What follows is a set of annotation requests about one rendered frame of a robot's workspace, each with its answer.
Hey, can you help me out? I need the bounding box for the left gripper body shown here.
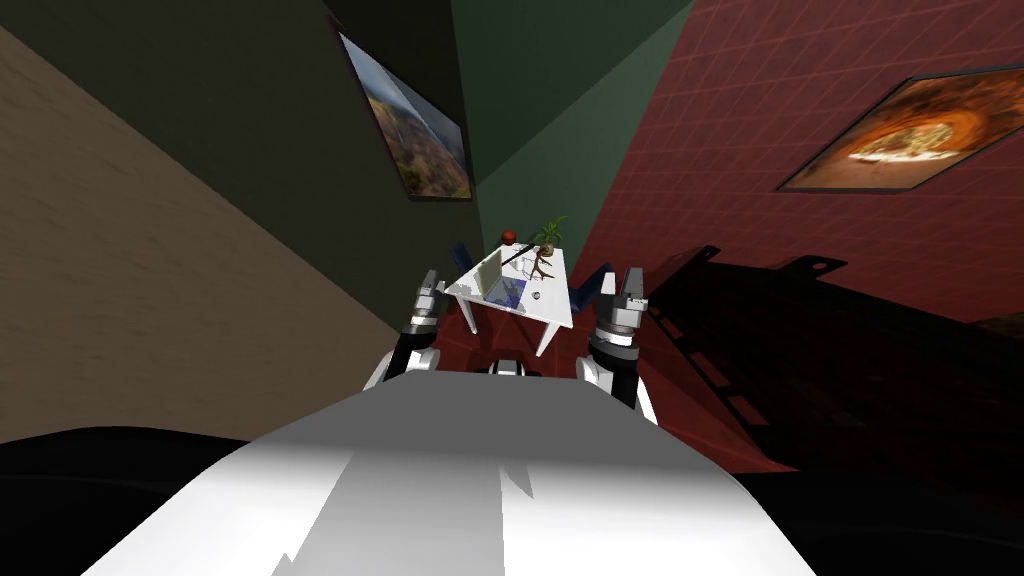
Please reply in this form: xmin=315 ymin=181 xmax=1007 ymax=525
xmin=409 ymin=289 xmax=444 ymax=325

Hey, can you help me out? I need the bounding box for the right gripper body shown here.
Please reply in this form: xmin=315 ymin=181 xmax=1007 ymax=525
xmin=595 ymin=292 xmax=650 ymax=333

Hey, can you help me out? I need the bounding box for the white table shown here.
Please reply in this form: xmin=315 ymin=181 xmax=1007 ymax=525
xmin=443 ymin=215 xmax=577 ymax=358

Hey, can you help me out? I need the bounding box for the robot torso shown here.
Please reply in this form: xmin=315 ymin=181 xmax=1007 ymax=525
xmin=79 ymin=359 xmax=819 ymax=576

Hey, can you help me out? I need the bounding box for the landscape wall picture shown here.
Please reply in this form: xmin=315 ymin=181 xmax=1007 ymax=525
xmin=334 ymin=25 xmax=475 ymax=202

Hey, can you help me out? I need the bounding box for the orange wall picture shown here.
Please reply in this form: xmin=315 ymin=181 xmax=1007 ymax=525
xmin=774 ymin=63 xmax=1024 ymax=195

